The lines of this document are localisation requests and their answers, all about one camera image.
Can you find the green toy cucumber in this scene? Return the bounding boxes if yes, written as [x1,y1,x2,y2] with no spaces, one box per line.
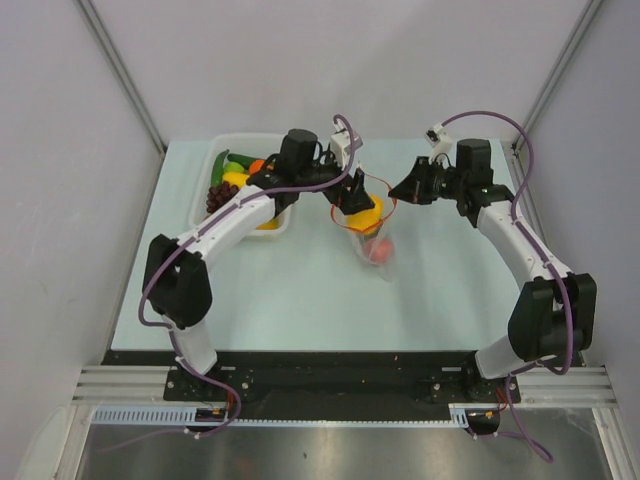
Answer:
[210,149,229,188]

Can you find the clear zip top bag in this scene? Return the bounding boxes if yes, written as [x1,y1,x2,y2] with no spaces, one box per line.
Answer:
[330,166,397,282]

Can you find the pink toy peach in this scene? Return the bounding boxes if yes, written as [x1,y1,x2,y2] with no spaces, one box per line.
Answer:
[364,237,395,264]

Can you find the light green toy lime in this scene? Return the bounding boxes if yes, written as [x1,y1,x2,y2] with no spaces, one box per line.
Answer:
[223,161,246,174]

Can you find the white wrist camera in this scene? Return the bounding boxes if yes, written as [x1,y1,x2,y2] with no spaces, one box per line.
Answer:
[425,123,453,162]
[329,129,363,170]

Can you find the white cable duct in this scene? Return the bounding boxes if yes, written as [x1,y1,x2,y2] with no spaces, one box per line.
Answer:
[92,404,474,429]

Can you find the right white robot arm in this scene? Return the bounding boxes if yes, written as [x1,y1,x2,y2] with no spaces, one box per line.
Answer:
[389,130,597,401]

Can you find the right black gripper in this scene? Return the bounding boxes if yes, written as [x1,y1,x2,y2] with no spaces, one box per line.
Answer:
[389,157,466,206]

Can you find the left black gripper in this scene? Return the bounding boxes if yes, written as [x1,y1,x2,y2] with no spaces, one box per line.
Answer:
[295,147,373,214]

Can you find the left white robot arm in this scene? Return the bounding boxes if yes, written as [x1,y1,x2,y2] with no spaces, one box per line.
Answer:
[138,123,374,400]

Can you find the purple toy grapes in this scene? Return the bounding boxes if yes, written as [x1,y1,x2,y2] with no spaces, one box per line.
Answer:
[206,181,239,214]

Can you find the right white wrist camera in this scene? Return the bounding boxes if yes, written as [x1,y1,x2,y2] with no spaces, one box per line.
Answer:
[425,123,453,162]

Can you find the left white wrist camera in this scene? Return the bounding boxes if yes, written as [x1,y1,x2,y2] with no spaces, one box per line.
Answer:
[329,129,363,170]

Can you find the yellow toy bell pepper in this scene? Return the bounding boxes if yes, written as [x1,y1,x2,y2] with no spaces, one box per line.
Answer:
[346,195,384,233]

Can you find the orange toy orange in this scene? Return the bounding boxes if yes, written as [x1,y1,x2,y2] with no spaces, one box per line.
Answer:
[248,159,265,175]

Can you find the green toy avocado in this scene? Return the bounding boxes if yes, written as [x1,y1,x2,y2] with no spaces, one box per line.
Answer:
[227,153,257,169]

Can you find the white plastic basket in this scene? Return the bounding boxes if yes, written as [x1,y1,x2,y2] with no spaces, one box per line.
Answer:
[188,133,284,228]

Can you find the yellow green toy mango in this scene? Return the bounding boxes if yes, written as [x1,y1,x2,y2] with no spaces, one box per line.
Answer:
[257,218,279,231]

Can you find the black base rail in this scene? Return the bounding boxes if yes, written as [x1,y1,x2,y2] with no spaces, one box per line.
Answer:
[102,350,524,436]

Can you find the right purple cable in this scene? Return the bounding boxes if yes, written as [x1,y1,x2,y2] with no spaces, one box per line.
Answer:
[439,109,574,464]

